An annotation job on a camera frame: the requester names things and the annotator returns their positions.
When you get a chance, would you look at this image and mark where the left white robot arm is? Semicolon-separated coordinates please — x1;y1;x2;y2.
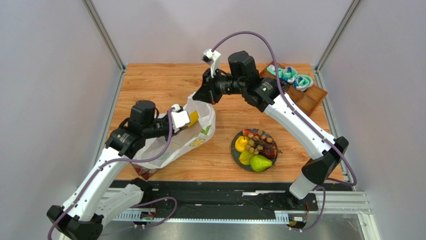
46;100;191;240

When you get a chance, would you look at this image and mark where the blue ceramic plate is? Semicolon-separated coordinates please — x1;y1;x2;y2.
230;128;282;173

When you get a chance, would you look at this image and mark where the red plaid cloth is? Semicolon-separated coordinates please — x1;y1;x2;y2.
132;164;158;180

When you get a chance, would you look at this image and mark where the yellow fake starfruit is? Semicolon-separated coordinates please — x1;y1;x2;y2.
238;150;254;166

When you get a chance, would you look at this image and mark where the white plastic bag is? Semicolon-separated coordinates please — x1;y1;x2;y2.
133;93;216;171

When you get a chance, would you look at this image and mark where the blue white sock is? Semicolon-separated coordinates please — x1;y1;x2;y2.
292;74;314;92

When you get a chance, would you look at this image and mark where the brown fake longan bunch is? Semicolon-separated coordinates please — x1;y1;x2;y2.
245;133;282;155

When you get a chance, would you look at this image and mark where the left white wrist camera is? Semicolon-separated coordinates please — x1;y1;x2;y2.
170;104;191;133

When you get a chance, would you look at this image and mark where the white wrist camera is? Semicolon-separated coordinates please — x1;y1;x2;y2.
170;104;191;133
201;48;222;78

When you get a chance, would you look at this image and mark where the dark red fake fruit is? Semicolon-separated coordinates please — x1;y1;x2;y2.
259;143;278;159

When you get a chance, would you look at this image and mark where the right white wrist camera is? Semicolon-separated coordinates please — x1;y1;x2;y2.
201;48;222;78

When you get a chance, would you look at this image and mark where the red fake watermelon slice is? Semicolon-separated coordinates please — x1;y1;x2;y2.
242;129;260;137

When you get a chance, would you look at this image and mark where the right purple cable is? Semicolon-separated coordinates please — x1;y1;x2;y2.
210;30;358;232

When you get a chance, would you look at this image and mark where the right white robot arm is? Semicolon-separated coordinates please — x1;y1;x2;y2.
192;49;349;200

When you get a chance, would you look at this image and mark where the green fake lime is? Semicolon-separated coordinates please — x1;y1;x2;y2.
249;155;273;172

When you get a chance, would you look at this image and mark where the teal white sock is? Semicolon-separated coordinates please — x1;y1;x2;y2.
266;64;298;84

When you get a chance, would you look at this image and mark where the wooden compartment tray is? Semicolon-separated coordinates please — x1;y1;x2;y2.
278;63;328;117

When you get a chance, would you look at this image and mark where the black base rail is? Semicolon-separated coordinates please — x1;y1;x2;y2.
109;181;319;221

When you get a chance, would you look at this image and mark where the yellow fake lemon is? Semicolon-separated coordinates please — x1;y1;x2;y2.
187;111;200;128

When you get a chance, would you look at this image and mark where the yellow fake pear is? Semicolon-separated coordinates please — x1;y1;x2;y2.
234;135;250;153

